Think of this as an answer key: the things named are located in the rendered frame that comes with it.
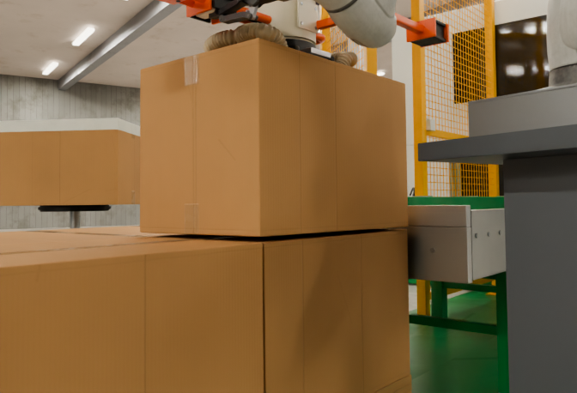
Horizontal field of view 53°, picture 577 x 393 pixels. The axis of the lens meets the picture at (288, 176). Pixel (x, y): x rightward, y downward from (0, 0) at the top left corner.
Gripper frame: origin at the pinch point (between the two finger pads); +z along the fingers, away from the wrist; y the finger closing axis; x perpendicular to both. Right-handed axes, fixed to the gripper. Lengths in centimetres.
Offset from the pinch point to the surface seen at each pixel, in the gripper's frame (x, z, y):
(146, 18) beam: 500, 702, -270
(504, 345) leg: 96, -31, 92
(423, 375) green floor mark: 101, 0, 108
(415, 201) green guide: 140, 22, 46
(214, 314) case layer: -17, -19, 66
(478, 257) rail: 68, -34, 62
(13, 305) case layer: -54, -19, 59
